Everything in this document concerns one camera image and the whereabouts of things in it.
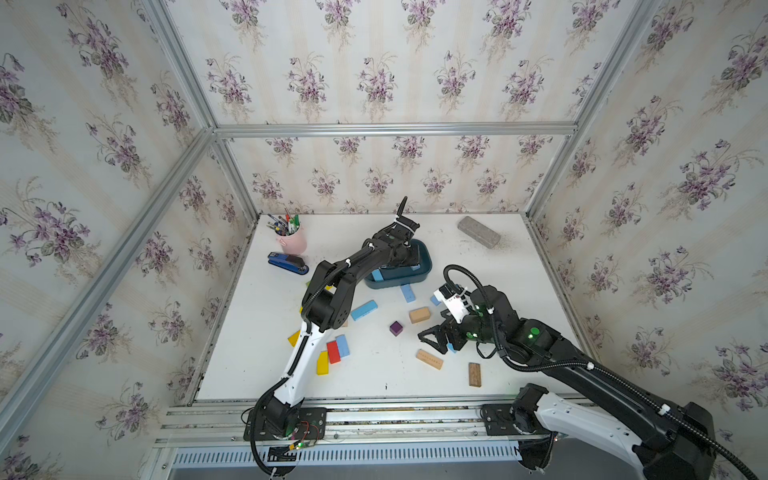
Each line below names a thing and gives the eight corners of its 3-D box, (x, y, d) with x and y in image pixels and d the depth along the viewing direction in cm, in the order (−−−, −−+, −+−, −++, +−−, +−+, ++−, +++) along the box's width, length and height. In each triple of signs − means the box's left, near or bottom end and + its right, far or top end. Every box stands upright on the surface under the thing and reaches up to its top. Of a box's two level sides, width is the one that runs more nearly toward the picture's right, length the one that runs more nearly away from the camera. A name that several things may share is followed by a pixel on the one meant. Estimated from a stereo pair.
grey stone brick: (456, 228, 119) (458, 222, 117) (465, 220, 122) (467, 214, 119) (491, 250, 112) (494, 244, 109) (499, 241, 115) (502, 236, 112)
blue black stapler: (268, 264, 107) (265, 257, 104) (276, 255, 110) (273, 248, 107) (304, 277, 104) (301, 270, 101) (310, 267, 107) (308, 260, 103)
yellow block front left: (317, 376, 83) (316, 373, 81) (318, 354, 87) (316, 351, 85) (328, 375, 84) (327, 372, 82) (328, 352, 88) (327, 349, 86)
